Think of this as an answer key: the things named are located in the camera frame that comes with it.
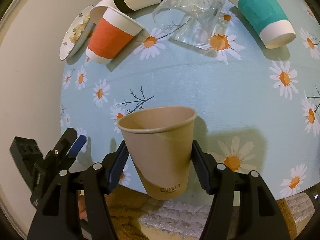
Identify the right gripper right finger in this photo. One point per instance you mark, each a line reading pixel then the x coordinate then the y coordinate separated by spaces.
pixel 259 214

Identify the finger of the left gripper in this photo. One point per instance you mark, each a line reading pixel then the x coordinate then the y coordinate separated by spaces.
pixel 63 145
pixel 76 146

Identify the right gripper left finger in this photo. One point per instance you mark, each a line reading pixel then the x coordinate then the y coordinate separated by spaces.
pixel 76 201

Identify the brown kraft paper cup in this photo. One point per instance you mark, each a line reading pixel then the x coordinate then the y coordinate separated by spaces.
pixel 159 141

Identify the orange sleeve paper cup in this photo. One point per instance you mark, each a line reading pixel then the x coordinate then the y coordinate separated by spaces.
pixel 113 32

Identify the clear glass cup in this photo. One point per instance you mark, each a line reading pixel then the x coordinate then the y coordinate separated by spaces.
pixel 188 21

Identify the teal sleeve paper cup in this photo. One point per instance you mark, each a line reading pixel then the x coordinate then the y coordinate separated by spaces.
pixel 269 21

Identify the white quilted cushion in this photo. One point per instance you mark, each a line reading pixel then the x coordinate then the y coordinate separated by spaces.
pixel 178 220

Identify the daisy print blue tablecloth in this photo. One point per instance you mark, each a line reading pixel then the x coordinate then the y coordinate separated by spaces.
pixel 257 108

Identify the white flowered snack plate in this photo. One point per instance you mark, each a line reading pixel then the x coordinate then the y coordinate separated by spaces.
pixel 76 34

